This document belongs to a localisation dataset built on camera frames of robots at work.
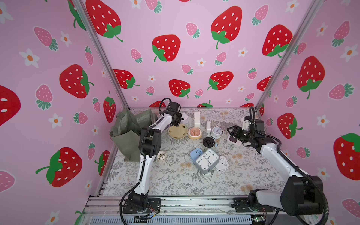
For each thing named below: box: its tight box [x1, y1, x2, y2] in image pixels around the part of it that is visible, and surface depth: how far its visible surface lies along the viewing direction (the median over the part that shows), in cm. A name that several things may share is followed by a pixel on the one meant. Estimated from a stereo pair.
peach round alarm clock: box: [187, 127, 202, 140], surface depth 103 cm
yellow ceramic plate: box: [167, 122, 188, 140], surface depth 106 cm
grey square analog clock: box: [195, 148, 221, 174], surface depth 86 cm
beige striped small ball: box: [157, 150, 166, 160], surface depth 92 cm
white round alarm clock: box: [210, 126, 224, 140], surface depth 103 cm
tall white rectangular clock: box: [194, 111, 201, 128], surface depth 109 cm
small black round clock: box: [202, 136, 216, 148], surface depth 97 cm
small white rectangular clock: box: [206, 120, 211, 134], surface depth 106 cm
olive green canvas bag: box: [110, 107, 158, 162], surface depth 84 cm
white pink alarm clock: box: [214, 155, 229, 172], surface depth 87 cm
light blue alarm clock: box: [189, 148, 204, 164], surface depth 92 cm
